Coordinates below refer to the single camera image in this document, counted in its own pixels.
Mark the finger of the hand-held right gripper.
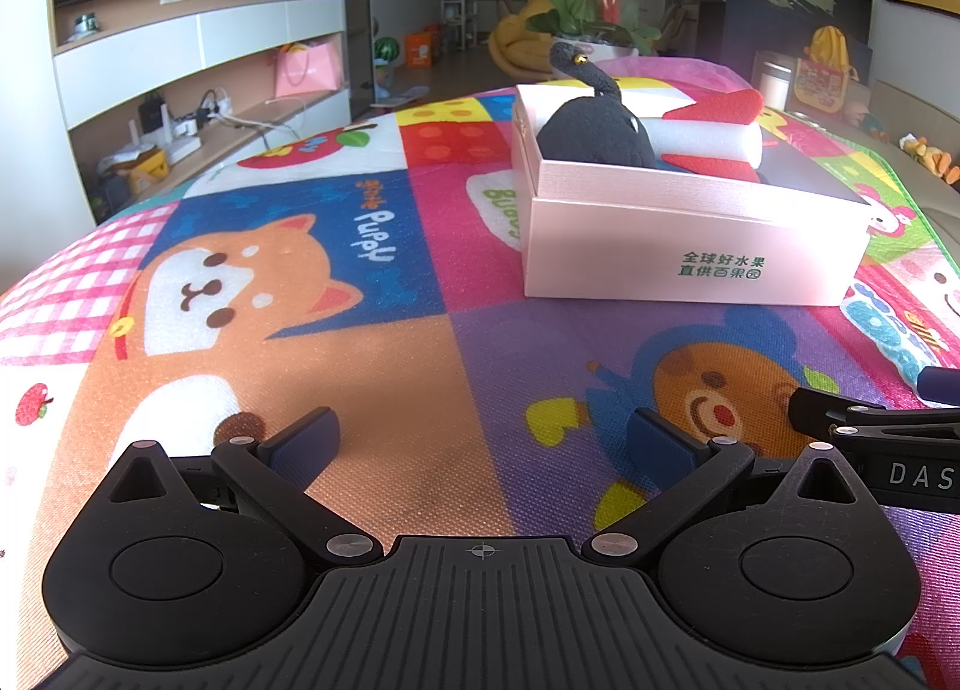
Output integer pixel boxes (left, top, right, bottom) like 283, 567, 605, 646
916, 365, 960, 408
787, 386, 960, 440

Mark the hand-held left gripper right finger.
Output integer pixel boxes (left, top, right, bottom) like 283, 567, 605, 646
587, 405, 857, 563

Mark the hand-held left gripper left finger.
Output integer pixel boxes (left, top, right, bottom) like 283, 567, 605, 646
107, 405, 383, 565

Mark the pink cardboard box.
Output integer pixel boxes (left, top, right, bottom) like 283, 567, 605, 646
513, 76, 876, 308

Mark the black plush swan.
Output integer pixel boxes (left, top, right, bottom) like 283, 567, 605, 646
535, 43, 659, 171

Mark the colourful cartoon play mat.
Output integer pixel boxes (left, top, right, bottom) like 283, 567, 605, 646
0, 55, 960, 690

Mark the beige sofa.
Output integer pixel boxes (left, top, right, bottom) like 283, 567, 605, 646
846, 77, 960, 235

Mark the orange plush toy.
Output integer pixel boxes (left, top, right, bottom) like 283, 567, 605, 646
902, 133, 960, 186

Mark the yellow box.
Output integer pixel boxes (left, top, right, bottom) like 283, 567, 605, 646
126, 148, 171, 196

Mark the red yellow printed bag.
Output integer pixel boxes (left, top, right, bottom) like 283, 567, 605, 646
793, 56, 857, 119

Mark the white jar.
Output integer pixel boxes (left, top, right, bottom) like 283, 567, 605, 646
751, 51, 797, 111

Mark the yellow backpack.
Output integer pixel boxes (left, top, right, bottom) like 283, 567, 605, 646
805, 25, 854, 70

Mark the skateboard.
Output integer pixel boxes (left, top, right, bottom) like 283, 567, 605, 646
373, 85, 430, 109

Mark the pink gift bag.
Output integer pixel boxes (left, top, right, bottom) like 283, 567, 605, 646
272, 40, 344, 100

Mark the pink fluffy cloth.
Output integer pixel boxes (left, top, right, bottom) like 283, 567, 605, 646
598, 54, 756, 96

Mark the dark fish tank cabinet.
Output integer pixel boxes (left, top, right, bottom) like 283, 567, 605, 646
696, 0, 876, 85

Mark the orange bag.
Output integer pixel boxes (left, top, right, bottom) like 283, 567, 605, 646
404, 28, 443, 70

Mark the white stool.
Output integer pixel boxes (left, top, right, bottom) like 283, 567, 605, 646
440, 0, 471, 51

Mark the white wooden wall cabinet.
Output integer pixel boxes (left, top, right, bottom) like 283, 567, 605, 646
47, 0, 355, 227

